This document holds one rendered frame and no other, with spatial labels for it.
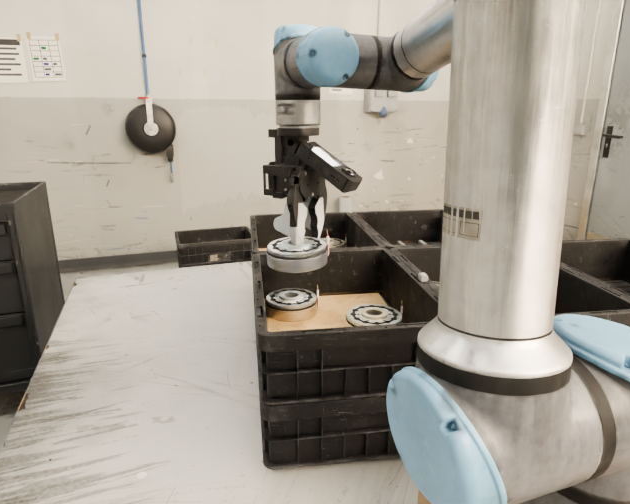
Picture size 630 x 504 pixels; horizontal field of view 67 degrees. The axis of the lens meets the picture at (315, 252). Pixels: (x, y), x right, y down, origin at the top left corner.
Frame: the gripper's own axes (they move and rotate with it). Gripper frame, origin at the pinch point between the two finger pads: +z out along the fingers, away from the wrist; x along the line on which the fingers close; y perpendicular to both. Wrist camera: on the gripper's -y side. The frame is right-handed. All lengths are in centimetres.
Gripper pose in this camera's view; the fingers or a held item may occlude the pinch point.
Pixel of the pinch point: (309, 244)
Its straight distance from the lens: 84.1
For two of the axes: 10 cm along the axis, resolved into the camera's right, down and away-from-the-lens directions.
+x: -5.7, 2.3, -7.9
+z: 0.0, 9.6, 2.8
